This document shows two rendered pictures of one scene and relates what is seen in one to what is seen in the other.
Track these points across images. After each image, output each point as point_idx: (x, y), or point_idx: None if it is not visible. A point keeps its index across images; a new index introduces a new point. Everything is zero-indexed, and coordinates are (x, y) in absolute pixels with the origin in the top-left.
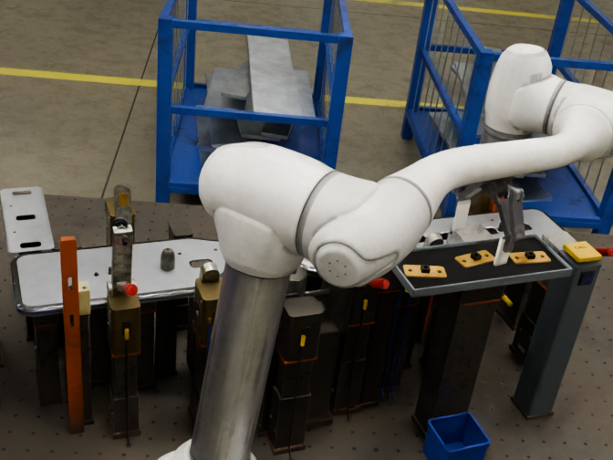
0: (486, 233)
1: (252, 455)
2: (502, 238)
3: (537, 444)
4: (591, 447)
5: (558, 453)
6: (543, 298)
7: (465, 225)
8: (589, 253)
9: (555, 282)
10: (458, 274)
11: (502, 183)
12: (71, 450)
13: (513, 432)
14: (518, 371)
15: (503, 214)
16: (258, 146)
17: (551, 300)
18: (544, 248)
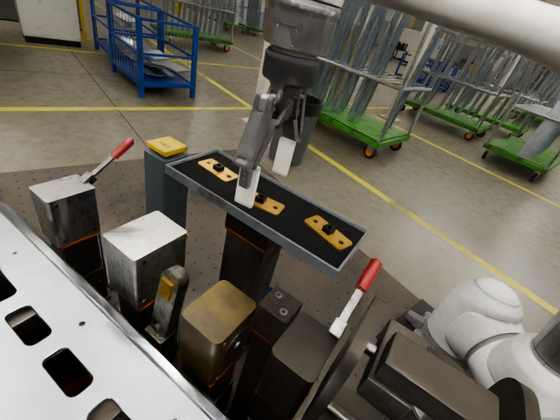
0: (133, 223)
1: (524, 342)
2: (295, 144)
3: (207, 275)
4: (189, 250)
5: (207, 264)
6: (91, 246)
7: (124, 245)
8: (171, 141)
9: (173, 187)
10: (301, 209)
11: (300, 89)
12: None
13: (202, 291)
14: (117, 302)
15: (297, 121)
16: None
17: (174, 204)
18: (188, 162)
